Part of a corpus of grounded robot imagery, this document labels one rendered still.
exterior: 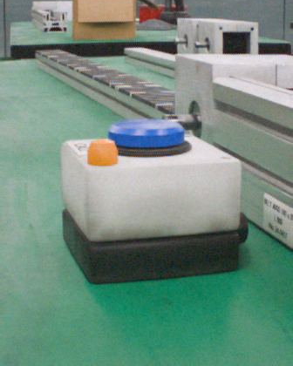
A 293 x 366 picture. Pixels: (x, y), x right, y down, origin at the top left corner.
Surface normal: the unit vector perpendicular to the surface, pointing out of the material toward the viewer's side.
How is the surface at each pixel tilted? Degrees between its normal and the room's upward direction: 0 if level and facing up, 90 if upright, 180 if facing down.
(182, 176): 90
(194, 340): 0
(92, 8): 63
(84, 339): 0
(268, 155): 90
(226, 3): 90
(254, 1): 90
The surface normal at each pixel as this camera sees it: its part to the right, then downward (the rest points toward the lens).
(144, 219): 0.26, 0.20
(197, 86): -0.97, 0.05
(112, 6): 0.11, -0.25
